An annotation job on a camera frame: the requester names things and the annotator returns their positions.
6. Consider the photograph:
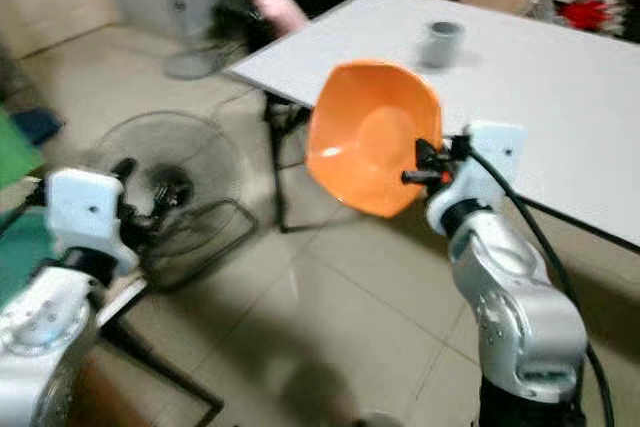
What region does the grey pedestal fan stand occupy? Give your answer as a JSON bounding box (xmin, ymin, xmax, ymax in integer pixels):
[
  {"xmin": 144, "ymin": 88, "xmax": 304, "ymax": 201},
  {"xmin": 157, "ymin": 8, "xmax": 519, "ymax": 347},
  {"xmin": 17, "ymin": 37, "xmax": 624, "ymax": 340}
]
[{"xmin": 122, "ymin": 0, "xmax": 223, "ymax": 82}]

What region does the black wire-cage floor fan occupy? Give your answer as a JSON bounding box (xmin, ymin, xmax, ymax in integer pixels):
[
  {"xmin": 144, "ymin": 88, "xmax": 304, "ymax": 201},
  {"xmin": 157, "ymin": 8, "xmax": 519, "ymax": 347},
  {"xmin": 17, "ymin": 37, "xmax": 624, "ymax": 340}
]
[{"xmin": 84, "ymin": 110, "xmax": 263, "ymax": 292}]

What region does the green board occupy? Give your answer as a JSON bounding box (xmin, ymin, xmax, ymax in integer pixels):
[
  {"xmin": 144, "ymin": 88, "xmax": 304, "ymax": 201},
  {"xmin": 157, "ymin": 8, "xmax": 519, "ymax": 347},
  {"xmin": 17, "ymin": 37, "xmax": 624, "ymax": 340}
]
[{"xmin": 0, "ymin": 110, "xmax": 43, "ymax": 190}]

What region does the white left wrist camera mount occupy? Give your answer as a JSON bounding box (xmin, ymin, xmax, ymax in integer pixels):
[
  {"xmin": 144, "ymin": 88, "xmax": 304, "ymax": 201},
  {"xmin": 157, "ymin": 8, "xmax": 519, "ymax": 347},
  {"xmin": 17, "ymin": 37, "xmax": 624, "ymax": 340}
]
[{"xmin": 45, "ymin": 166, "xmax": 140, "ymax": 274}]

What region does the black robot leg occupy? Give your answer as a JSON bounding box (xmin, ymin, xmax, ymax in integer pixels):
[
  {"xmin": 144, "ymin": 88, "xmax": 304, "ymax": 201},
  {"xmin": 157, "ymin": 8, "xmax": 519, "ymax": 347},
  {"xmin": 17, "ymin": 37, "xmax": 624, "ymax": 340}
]
[{"xmin": 478, "ymin": 377, "xmax": 587, "ymax": 427}]

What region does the pink cushion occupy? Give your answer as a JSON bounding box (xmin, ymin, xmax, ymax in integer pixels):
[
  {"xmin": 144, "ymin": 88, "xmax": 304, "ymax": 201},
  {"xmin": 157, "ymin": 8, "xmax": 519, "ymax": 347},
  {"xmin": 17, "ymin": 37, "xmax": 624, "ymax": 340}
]
[{"xmin": 244, "ymin": 0, "xmax": 312, "ymax": 41}]

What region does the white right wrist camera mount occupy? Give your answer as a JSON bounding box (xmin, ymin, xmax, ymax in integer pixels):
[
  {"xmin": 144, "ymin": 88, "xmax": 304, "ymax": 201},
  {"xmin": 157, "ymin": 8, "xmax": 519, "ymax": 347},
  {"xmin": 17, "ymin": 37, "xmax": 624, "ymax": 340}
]
[{"xmin": 426, "ymin": 122, "xmax": 528, "ymax": 234}]

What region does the orange plastic bowl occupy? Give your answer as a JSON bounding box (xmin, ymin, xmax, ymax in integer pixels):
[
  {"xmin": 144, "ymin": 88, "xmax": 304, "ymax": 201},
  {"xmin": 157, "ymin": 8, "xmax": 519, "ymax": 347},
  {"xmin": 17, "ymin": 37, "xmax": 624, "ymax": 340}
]
[{"xmin": 305, "ymin": 59, "xmax": 447, "ymax": 219}]

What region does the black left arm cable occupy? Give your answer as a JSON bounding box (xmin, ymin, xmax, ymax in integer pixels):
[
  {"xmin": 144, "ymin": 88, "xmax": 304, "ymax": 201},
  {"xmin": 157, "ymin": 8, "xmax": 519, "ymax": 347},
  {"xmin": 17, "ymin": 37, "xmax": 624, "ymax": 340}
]
[{"xmin": 0, "ymin": 183, "xmax": 53, "ymax": 236}]

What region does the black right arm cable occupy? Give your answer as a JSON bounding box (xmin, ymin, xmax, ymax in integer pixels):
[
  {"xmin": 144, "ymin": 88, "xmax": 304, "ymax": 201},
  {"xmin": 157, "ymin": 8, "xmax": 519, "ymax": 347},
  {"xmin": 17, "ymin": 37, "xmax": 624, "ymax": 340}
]
[{"xmin": 458, "ymin": 133, "xmax": 617, "ymax": 427}]

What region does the black metal floor frame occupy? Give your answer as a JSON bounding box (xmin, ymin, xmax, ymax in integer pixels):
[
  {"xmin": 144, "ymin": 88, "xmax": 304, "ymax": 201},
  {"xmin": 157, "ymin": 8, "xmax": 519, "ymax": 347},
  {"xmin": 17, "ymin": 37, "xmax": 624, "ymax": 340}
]
[{"xmin": 98, "ymin": 287, "xmax": 227, "ymax": 427}]

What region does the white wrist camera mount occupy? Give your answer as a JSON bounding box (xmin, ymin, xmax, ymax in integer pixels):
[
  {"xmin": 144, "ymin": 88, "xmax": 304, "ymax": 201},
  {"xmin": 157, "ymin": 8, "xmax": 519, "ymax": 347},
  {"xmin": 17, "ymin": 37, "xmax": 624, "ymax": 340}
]
[
  {"xmin": 426, "ymin": 122, "xmax": 528, "ymax": 234},
  {"xmin": 45, "ymin": 166, "xmax": 140, "ymax": 274}
]

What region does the red and white plush toy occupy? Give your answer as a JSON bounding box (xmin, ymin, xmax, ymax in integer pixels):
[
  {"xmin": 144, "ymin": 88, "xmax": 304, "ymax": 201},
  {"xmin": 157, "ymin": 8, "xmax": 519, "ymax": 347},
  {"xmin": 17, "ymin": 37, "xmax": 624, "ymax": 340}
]
[{"xmin": 534, "ymin": 0, "xmax": 640, "ymax": 36}]

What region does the grey cup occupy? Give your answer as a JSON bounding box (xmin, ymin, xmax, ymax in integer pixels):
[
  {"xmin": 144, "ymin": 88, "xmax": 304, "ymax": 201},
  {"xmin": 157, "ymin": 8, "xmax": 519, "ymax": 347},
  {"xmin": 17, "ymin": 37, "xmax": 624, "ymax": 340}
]
[{"xmin": 419, "ymin": 19, "xmax": 467, "ymax": 71}]

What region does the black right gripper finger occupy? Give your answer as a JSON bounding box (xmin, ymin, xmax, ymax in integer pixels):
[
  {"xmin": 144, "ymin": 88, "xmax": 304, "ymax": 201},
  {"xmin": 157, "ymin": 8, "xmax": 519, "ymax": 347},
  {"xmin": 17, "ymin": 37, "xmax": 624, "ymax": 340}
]
[{"xmin": 401, "ymin": 138, "xmax": 447, "ymax": 188}]

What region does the teal round stool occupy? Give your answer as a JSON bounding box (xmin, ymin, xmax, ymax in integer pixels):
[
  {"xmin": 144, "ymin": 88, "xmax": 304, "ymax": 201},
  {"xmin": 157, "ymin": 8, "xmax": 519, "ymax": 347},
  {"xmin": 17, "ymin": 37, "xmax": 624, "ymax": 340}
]
[{"xmin": 0, "ymin": 207, "xmax": 61, "ymax": 300}]

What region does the white folding table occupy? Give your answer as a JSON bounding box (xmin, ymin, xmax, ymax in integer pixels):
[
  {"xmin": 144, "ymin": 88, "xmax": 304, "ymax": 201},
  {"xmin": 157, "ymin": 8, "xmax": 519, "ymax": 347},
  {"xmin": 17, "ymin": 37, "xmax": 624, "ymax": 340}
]
[{"xmin": 224, "ymin": 0, "xmax": 640, "ymax": 254}]

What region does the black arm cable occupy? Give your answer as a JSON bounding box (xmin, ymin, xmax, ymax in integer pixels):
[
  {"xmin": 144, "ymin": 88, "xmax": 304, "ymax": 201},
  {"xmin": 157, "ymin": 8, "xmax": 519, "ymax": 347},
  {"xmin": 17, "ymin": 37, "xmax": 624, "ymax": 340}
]
[
  {"xmin": 458, "ymin": 133, "xmax": 617, "ymax": 427},
  {"xmin": 0, "ymin": 183, "xmax": 53, "ymax": 236}
]

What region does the small blue box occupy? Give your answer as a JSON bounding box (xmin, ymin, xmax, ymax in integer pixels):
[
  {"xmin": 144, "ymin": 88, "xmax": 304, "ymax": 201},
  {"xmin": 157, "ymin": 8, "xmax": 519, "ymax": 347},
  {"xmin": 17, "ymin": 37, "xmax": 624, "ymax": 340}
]
[{"xmin": 18, "ymin": 107, "xmax": 67, "ymax": 145}]

